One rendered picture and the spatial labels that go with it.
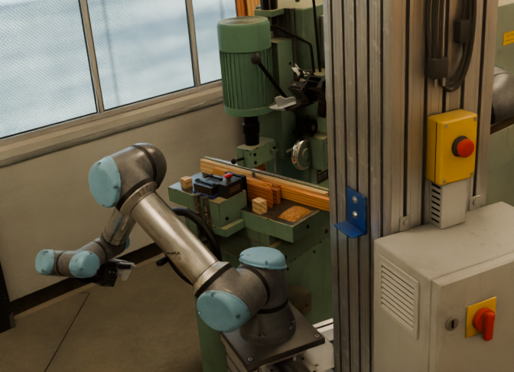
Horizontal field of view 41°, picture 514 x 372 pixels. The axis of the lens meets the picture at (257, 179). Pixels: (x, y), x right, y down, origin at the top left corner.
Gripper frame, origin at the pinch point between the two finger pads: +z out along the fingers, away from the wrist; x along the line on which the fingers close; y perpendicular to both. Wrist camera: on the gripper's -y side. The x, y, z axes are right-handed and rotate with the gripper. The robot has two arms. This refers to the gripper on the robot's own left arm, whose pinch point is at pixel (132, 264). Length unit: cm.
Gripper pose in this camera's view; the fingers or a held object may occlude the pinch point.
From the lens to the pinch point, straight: 234.2
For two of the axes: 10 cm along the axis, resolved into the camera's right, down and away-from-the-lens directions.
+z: 6.1, 1.7, 7.8
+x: 7.5, 2.0, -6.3
